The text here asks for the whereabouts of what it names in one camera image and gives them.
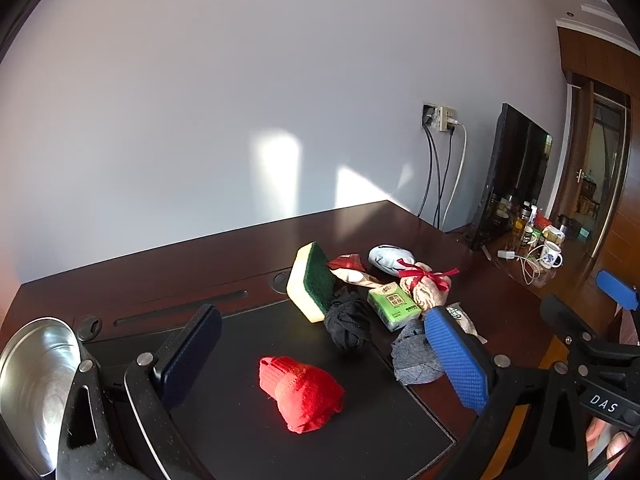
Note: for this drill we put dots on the beige sock bundle red ribbon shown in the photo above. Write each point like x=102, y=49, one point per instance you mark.
x=425, y=287

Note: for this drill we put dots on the black flat screen monitor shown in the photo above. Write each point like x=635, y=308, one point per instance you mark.
x=515, y=170

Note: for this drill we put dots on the beige printed packet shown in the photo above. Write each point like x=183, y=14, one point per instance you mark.
x=465, y=322

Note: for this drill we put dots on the white mug blue print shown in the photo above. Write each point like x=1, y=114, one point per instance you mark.
x=550, y=255

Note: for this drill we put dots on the round black desk grommet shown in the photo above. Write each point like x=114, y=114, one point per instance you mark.
x=280, y=281
x=89, y=327

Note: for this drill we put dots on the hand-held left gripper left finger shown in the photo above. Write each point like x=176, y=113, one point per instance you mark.
x=189, y=355

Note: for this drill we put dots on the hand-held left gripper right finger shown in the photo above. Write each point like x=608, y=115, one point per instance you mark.
x=456, y=360

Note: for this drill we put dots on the wooden door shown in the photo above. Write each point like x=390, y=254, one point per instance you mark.
x=575, y=110

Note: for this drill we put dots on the person's right hand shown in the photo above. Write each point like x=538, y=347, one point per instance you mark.
x=602, y=442

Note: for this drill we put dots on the white wall outlet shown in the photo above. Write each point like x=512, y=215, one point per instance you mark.
x=447, y=119

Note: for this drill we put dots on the yellow and green sponge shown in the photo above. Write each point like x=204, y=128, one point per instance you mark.
x=312, y=282

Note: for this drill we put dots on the red snack packet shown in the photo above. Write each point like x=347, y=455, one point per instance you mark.
x=347, y=267

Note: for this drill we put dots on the black desk mat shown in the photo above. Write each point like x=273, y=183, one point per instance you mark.
x=280, y=370

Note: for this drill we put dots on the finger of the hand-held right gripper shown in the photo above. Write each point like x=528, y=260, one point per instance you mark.
x=618, y=290
x=565, y=319

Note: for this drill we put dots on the row of glass bottles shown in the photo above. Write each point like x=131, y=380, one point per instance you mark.
x=517, y=220

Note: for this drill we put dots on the grey sock bundle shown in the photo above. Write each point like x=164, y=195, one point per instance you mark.
x=415, y=360

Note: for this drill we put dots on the pale blue cloth pouch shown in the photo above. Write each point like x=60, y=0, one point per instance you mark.
x=389, y=259

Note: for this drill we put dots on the stainless steel bowl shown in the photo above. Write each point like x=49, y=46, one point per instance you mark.
x=37, y=385

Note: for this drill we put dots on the green tissue packet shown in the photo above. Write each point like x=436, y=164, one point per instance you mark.
x=395, y=307

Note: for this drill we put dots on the black sock bundle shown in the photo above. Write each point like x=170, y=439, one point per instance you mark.
x=349, y=322

